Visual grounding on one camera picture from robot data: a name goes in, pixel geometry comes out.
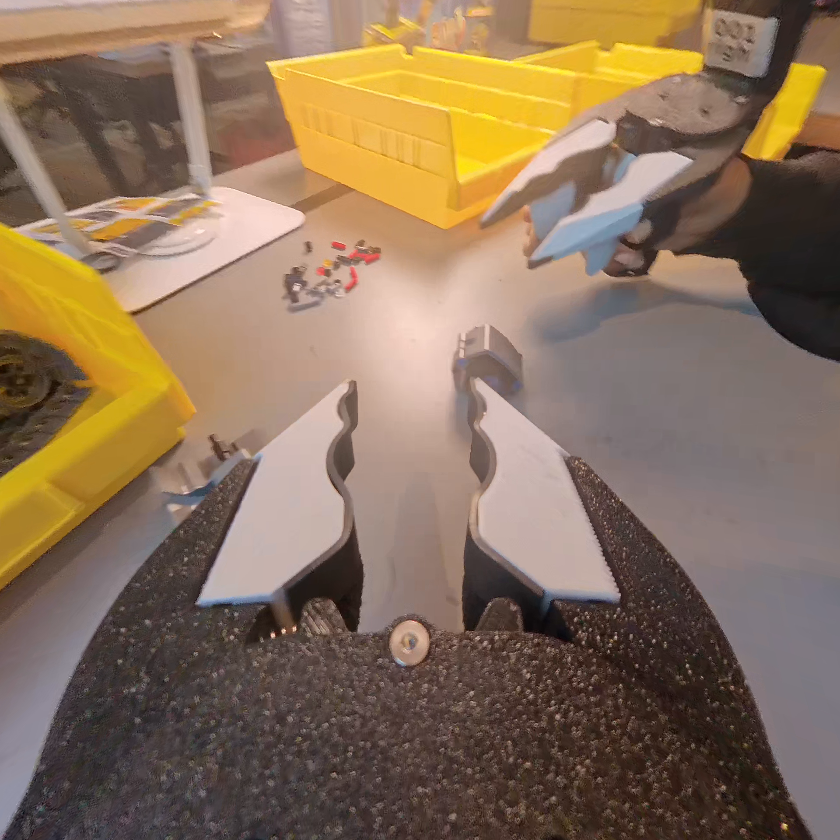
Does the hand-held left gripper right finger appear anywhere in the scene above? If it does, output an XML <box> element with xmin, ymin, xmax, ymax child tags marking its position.
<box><xmin>466</xmin><ymin>378</ymin><xmax>622</xmax><ymax>605</ymax></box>

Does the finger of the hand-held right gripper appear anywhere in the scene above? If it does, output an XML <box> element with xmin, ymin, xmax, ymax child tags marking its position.
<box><xmin>481</xmin><ymin>120</ymin><xmax>619</xmax><ymax>228</ymax></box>
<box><xmin>527</xmin><ymin>151</ymin><xmax>695</xmax><ymax>278</ymax></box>

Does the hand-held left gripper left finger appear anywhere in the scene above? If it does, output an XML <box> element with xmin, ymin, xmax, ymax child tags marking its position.
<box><xmin>196</xmin><ymin>379</ymin><xmax>361</xmax><ymax>608</ymax></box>

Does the yellow plastic bin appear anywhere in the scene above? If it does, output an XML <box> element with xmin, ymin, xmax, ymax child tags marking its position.
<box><xmin>0</xmin><ymin>223</ymin><xmax>196</xmax><ymax>592</ymax></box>
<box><xmin>528</xmin><ymin>0</ymin><xmax>706</xmax><ymax>47</ymax></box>
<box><xmin>266</xmin><ymin>42</ymin><xmax>605</xmax><ymax>231</ymax></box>
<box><xmin>518</xmin><ymin>39</ymin><xmax>828</xmax><ymax>161</ymax></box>

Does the grey toy eye module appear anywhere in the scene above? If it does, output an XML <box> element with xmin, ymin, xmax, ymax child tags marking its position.
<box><xmin>453</xmin><ymin>323</ymin><xmax>524</xmax><ymax>398</ymax></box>

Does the pile of small toy pieces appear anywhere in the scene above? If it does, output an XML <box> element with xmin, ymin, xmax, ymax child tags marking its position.
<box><xmin>283</xmin><ymin>238</ymin><xmax>383</xmax><ymax>311</ymax></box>

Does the person's right forearm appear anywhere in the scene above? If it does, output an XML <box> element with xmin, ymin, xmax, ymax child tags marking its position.
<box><xmin>696</xmin><ymin>147</ymin><xmax>840</xmax><ymax>362</ymax></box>

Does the grey desk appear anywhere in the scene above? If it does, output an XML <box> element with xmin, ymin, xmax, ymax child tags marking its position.
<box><xmin>0</xmin><ymin>147</ymin><xmax>840</xmax><ymax>840</ymax></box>

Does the grey toy plate assembly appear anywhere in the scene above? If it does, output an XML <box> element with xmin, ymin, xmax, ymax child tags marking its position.
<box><xmin>164</xmin><ymin>433</ymin><xmax>253</xmax><ymax>513</ymax></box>

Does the yellow toy robot vehicle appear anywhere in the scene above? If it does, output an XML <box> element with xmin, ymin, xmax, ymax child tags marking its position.
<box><xmin>0</xmin><ymin>331</ymin><xmax>93</xmax><ymax>473</ymax></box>

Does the white wooden book stand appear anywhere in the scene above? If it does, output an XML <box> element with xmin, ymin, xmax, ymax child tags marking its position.
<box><xmin>0</xmin><ymin>0</ymin><xmax>307</xmax><ymax>315</ymax></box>

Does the yellow sticker sheet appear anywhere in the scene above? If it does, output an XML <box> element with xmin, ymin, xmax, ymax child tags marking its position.
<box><xmin>20</xmin><ymin>193</ymin><xmax>217</xmax><ymax>257</ymax></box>

